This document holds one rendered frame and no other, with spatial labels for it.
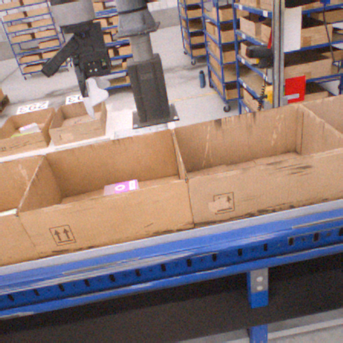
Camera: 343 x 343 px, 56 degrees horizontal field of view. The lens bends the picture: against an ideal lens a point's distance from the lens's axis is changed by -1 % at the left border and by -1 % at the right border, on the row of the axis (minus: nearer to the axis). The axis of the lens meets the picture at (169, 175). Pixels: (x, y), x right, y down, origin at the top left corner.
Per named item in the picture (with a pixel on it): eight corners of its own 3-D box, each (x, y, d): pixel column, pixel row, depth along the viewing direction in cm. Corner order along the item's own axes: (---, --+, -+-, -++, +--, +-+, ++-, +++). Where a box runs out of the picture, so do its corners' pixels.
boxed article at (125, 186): (108, 197, 102) (104, 185, 99) (139, 191, 102) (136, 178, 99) (107, 208, 97) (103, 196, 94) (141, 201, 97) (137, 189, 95)
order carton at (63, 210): (181, 174, 107) (172, 127, 98) (197, 236, 82) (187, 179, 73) (62, 198, 107) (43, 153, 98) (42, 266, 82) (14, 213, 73)
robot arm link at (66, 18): (47, 7, 67) (55, 4, 75) (54, 32, 69) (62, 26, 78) (89, -2, 67) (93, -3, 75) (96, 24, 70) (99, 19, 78)
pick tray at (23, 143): (59, 121, 208) (53, 106, 203) (48, 148, 176) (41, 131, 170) (15, 130, 208) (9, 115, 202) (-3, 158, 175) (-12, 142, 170)
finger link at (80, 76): (87, 96, 74) (79, 57, 74) (80, 96, 74) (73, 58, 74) (91, 99, 79) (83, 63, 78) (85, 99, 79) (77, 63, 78)
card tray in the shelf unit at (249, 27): (240, 29, 266) (239, 16, 261) (276, 23, 265) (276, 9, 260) (254, 37, 232) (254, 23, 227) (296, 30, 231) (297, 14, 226)
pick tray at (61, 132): (107, 111, 209) (103, 96, 203) (106, 135, 176) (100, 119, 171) (63, 120, 208) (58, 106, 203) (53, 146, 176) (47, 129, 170)
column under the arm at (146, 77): (132, 112, 199) (119, 57, 182) (174, 104, 199) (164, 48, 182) (132, 129, 177) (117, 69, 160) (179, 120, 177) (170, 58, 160)
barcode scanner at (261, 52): (243, 67, 157) (245, 44, 151) (267, 66, 158) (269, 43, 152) (247, 70, 151) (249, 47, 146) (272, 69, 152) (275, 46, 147)
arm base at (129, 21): (122, 29, 172) (117, 8, 167) (157, 22, 169) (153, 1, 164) (115, 36, 157) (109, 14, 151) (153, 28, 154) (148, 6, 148)
